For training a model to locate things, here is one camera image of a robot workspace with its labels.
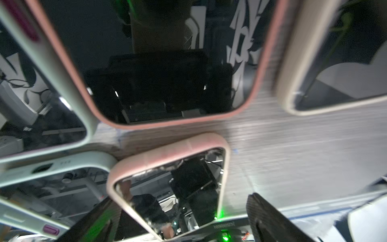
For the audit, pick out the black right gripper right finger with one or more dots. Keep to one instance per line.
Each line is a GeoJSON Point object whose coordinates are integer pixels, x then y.
{"type": "Point", "coordinates": [269, 225]}

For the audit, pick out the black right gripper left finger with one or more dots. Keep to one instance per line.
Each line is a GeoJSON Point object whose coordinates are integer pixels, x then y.
{"type": "Point", "coordinates": [99, 225]}

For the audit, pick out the slim black smartphone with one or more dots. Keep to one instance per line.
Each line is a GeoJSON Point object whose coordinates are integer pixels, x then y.
{"type": "Point", "coordinates": [49, 197]}

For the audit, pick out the pink case smartphone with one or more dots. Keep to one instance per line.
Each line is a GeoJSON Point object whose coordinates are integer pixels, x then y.
{"type": "Point", "coordinates": [336, 57]}

